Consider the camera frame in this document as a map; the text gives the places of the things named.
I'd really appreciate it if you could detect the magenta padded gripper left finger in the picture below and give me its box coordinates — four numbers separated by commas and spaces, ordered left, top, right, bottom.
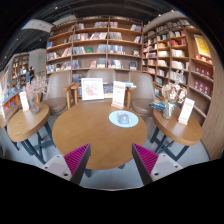
42, 144, 91, 185

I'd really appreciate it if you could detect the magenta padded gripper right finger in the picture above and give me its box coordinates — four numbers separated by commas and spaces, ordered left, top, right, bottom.
132, 143, 182, 185

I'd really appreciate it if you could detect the round light blue mouse pad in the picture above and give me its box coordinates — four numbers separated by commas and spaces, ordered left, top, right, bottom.
109, 110, 139, 128

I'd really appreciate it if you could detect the round wooden right side table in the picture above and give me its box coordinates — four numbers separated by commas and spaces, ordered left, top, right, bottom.
150, 108, 202, 161

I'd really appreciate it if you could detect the round wooden table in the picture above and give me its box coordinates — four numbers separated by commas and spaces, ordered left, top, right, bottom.
150, 108, 202, 161
52, 102, 147, 177
7, 103, 54, 164

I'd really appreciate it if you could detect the round wooden centre table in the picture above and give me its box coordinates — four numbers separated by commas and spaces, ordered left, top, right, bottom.
52, 102, 147, 177

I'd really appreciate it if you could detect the stack of books right table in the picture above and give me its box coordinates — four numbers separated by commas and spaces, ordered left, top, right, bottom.
149, 102, 165, 112

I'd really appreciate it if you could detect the round wooden left side table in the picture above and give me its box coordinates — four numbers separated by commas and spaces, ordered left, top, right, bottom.
7, 103, 54, 164

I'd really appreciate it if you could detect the beige armchair left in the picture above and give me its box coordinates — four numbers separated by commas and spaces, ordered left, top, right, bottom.
44, 72, 71, 115

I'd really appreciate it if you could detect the beige armchair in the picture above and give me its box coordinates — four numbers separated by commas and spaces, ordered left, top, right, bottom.
128, 71, 158, 118
86, 68, 116, 83
44, 72, 71, 115

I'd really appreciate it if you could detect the white sign card right table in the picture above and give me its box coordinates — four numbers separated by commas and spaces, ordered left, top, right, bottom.
178, 98, 195, 125

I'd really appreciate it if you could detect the white sign card table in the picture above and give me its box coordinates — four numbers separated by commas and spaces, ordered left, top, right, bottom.
19, 91, 29, 112
178, 98, 195, 125

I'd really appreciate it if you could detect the glass vase dried flowers right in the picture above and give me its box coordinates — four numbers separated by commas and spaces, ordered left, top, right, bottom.
162, 70, 187, 119

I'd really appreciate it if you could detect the beige armchair right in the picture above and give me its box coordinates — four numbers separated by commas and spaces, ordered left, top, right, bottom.
128, 71, 158, 118

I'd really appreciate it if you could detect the small wooden table behind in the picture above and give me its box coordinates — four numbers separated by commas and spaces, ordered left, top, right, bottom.
63, 78, 135, 108

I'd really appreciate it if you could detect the framed pink floral picture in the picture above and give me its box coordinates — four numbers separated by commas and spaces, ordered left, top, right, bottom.
81, 78, 104, 100

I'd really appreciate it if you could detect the white red standing sign card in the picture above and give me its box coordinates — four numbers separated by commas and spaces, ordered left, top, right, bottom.
112, 81, 125, 109

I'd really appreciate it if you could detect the white sign card left table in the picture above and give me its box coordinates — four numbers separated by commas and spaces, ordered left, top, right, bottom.
19, 91, 29, 112

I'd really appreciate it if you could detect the glass vase pink flowers left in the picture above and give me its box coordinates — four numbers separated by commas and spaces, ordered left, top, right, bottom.
23, 76, 47, 115

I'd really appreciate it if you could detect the beige armchair middle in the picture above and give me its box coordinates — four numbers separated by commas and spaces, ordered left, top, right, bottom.
86, 68, 116, 83

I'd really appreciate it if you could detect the distant wooden bookshelf left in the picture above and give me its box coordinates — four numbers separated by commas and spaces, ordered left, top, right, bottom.
12, 53, 29, 88

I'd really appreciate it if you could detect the yellow poster on shelf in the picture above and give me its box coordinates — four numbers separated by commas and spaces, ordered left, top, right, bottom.
194, 34, 210, 57

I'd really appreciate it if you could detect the wooden bookshelf right wall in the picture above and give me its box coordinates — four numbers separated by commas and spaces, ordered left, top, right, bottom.
142, 18, 214, 124

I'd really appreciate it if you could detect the large wooden bookshelf back wall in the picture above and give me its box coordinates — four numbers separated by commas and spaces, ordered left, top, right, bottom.
46, 16, 143, 80

